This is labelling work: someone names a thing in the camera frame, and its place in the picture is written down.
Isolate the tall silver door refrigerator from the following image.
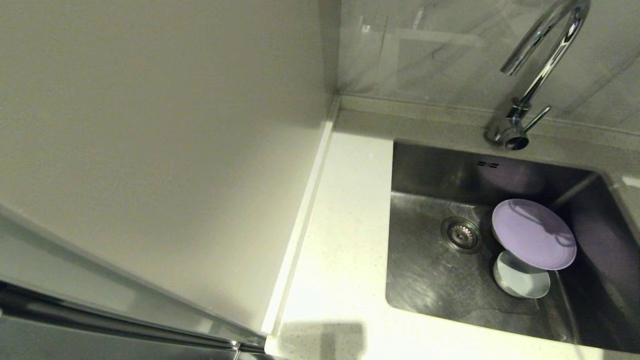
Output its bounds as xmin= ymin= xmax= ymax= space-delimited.
xmin=0 ymin=0 xmax=341 ymax=360

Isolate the purple plate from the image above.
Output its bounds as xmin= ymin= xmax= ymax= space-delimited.
xmin=492 ymin=199 xmax=578 ymax=272

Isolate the stainless steel sink basin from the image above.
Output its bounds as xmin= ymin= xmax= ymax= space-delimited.
xmin=385 ymin=141 xmax=640 ymax=353

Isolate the chrome bar door handle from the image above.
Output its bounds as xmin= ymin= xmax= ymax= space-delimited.
xmin=0 ymin=285 xmax=281 ymax=360

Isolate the pale blue round bowl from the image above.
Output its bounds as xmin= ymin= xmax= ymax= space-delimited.
xmin=493 ymin=250 xmax=551 ymax=300

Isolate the chrome gooseneck faucet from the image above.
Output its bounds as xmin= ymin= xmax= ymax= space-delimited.
xmin=484 ymin=0 xmax=592 ymax=152

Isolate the round metal drain strainer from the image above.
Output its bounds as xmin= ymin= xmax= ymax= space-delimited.
xmin=440 ymin=217 xmax=485 ymax=255

